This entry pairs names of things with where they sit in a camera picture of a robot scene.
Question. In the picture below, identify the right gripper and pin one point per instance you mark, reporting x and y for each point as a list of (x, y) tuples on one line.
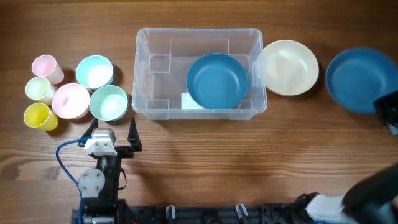
[(382, 104)]

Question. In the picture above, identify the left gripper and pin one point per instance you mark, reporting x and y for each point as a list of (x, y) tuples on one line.
[(127, 152)]

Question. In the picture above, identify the mint green bowl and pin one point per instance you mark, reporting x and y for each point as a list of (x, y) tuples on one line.
[(109, 103)]

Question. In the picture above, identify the pink bowl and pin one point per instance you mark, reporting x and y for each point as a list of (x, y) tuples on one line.
[(71, 101)]

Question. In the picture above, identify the light blue bowl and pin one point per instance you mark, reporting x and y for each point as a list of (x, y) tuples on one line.
[(95, 71)]

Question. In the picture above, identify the cream plate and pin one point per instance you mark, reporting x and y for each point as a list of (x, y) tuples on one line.
[(291, 68)]

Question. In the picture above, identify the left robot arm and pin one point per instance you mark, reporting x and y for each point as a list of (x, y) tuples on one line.
[(99, 187)]

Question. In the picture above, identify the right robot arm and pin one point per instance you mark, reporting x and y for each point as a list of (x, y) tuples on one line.
[(372, 200)]

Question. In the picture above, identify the clear plastic storage container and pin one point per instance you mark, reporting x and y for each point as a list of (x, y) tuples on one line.
[(163, 57)]

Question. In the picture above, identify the yellow cup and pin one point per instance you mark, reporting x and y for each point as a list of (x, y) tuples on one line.
[(40, 116)]

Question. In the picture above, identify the pale green cup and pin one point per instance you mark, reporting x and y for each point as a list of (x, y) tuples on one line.
[(41, 90)]

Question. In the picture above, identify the pink cup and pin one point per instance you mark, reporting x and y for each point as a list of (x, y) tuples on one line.
[(47, 67)]

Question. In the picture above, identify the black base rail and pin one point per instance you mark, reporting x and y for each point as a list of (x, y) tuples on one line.
[(264, 214)]

